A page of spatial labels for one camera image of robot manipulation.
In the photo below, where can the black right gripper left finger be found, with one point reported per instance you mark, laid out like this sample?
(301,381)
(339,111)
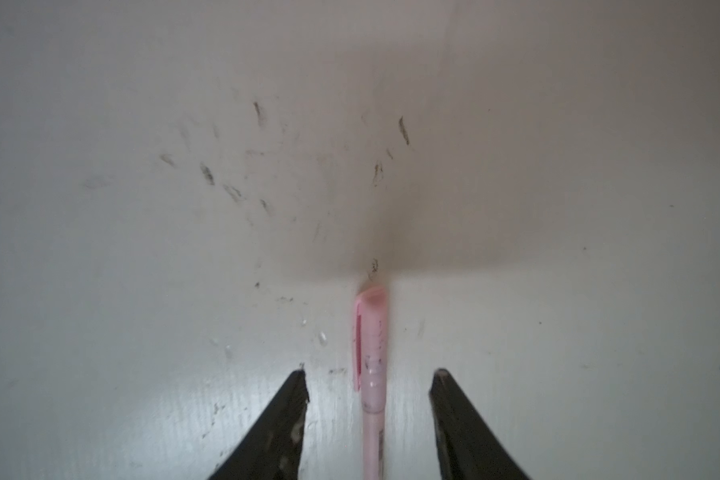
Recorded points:
(273,446)

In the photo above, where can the pink pen cap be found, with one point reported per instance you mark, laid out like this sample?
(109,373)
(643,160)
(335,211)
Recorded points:
(369,348)

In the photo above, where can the pink pen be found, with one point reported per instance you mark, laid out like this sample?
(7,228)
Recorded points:
(373,445)

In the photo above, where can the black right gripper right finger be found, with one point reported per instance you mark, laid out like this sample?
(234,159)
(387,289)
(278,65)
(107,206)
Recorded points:
(467,449)

